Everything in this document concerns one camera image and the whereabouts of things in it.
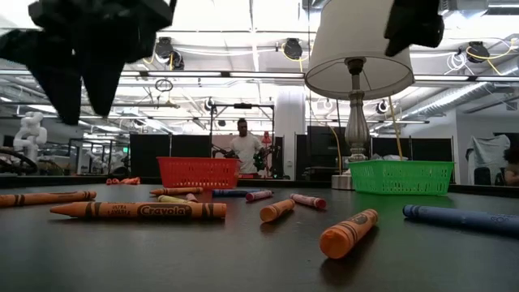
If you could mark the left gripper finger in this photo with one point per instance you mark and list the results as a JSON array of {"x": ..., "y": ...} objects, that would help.
[
  {"x": 105, "y": 77},
  {"x": 57, "y": 69}
]

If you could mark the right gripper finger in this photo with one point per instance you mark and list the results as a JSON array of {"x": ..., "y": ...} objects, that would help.
[{"x": 417, "y": 24}]

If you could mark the orange crayon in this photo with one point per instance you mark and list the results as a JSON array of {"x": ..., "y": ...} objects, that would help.
[
  {"x": 138, "y": 211},
  {"x": 44, "y": 198},
  {"x": 176, "y": 191},
  {"x": 348, "y": 235},
  {"x": 277, "y": 211}
]

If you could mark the yellow crayon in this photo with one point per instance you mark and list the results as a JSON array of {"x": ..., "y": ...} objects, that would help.
[{"x": 172, "y": 199}]

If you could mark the pink crayon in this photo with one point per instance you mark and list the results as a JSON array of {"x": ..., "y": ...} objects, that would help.
[
  {"x": 308, "y": 201},
  {"x": 258, "y": 196},
  {"x": 191, "y": 198}
]

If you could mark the black background robot arm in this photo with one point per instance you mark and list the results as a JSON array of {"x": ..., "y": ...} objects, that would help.
[{"x": 259, "y": 161}]

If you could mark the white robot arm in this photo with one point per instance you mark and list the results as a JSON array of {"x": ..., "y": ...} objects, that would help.
[{"x": 29, "y": 134}]

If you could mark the long ceiling light bar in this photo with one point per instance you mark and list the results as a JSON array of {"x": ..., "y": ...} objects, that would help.
[
  {"x": 466, "y": 78},
  {"x": 223, "y": 74}
]

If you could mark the white shade table lamp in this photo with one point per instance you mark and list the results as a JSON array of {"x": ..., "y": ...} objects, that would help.
[{"x": 348, "y": 48}]

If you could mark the black partition panel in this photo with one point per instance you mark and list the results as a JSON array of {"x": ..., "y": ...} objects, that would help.
[
  {"x": 170, "y": 156},
  {"x": 425, "y": 150}
]

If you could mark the red plastic basket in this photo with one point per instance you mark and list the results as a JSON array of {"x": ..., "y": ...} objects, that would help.
[{"x": 198, "y": 172}]

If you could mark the grey cloth cover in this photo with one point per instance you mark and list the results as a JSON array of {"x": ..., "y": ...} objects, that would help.
[{"x": 488, "y": 154}]

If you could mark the black screen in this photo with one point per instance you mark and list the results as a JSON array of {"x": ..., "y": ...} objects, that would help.
[{"x": 324, "y": 142}]

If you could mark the green plastic basket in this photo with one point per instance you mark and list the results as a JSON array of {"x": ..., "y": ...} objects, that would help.
[{"x": 401, "y": 178}]

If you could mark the person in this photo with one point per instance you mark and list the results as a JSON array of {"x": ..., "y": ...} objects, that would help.
[
  {"x": 513, "y": 170},
  {"x": 245, "y": 150}
]

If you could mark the white pillar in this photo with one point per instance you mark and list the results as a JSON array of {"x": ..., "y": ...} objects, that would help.
[{"x": 290, "y": 121}]

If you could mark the blue crayon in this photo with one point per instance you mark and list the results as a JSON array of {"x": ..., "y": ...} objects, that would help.
[
  {"x": 462, "y": 219},
  {"x": 229, "y": 193}
]

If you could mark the small red lamp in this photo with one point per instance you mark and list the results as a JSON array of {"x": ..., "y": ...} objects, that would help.
[{"x": 266, "y": 138}]

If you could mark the black framed robot enclosure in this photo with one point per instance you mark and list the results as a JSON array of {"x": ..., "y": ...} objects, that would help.
[{"x": 99, "y": 158}]

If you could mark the silver ceiling duct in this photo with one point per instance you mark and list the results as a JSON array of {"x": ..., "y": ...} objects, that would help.
[{"x": 454, "y": 97}]

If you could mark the black aluminium rig frame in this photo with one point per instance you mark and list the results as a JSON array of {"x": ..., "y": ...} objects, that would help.
[{"x": 61, "y": 181}]

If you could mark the black background frame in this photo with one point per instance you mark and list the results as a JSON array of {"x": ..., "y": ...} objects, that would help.
[{"x": 242, "y": 106}]

